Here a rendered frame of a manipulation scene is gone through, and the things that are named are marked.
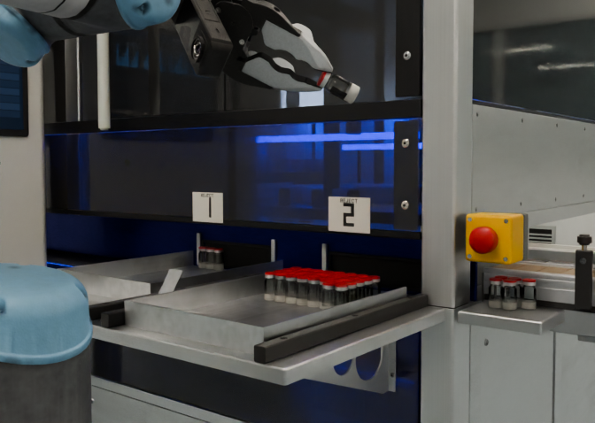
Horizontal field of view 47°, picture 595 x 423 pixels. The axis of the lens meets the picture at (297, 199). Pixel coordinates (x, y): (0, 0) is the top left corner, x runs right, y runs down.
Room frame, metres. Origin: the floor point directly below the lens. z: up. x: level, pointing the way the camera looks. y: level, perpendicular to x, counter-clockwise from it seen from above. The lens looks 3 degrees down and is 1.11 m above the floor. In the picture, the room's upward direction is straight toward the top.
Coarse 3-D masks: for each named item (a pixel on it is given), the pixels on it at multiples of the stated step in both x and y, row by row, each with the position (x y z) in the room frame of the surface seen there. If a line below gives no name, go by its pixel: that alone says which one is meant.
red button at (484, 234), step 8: (472, 232) 1.01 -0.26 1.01; (480, 232) 1.00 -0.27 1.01; (488, 232) 1.00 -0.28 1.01; (472, 240) 1.01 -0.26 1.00; (480, 240) 1.00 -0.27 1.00; (488, 240) 0.99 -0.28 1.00; (496, 240) 1.00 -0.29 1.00; (472, 248) 1.01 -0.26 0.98; (480, 248) 1.00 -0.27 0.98; (488, 248) 0.99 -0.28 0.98
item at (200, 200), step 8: (192, 192) 1.41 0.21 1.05; (200, 192) 1.40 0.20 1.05; (208, 192) 1.39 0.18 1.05; (192, 200) 1.41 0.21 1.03; (200, 200) 1.40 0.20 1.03; (208, 200) 1.39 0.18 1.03; (216, 200) 1.37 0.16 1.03; (200, 208) 1.40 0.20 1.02; (208, 208) 1.39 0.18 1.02; (216, 208) 1.37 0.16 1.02; (200, 216) 1.40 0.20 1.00; (208, 216) 1.39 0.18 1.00; (216, 216) 1.37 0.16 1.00
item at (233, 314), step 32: (192, 288) 1.06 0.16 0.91; (224, 288) 1.12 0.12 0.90; (256, 288) 1.18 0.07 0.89; (128, 320) 0.96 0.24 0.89; (160, 320) 0.92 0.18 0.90; (192, 320) 0.88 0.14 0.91; (224, 320) 0.84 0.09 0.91; (256, 320) 0.98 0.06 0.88; (288, 320) 0.84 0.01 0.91; (320, 320) 0.89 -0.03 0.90
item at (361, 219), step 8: (328, 200) 1.21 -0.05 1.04; (336, 200) 1.20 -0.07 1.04; (344, 200) 1.18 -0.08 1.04; (352, 200) 1.17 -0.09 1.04; (360, 200) 1.17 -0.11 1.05; (368, 200) 1.16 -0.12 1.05; (328, 208) 1.21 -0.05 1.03; (336, 208) 1.20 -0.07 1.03; (344, 208) 1.18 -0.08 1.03; (360, 208) 1.17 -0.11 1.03; (368, 208) 1.16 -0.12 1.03; (328, 216) 1.21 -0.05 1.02; (336, 216) 1.20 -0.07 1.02; (360, 216) 1.17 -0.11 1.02; (368, 216) 1.16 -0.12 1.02; (328, 224) 1.21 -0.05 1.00; (336, 224) 1.19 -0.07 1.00; (360, 224) 1.16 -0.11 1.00; (368, 224) 1.16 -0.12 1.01; (352, 232) 1.17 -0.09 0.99; (360, 232) 1.17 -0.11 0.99; (368, 232) 1.16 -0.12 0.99
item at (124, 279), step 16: (160, 256) 1.45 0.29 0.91; (176, 256) 1.49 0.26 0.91; (192, 256) 1.53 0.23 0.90; (80, 272) 1.22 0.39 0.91; (96, 272) 1.33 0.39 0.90; (112, 272) 1.36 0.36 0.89; (128, 272) 1.39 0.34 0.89; (144, 272) 1.42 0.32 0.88; (160, 272) 1.43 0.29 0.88; (192, 272) 1.43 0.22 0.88; (208, 272) 1.43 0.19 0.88; (224, 272) 1.24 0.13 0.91; (240, 272) 1.27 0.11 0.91; (256, 272) 1.31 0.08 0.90; (96, 288) 1.19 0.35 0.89; (112, 288) 1.16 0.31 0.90; (128, 288) 1.14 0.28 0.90; (144, 288) 1.11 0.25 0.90
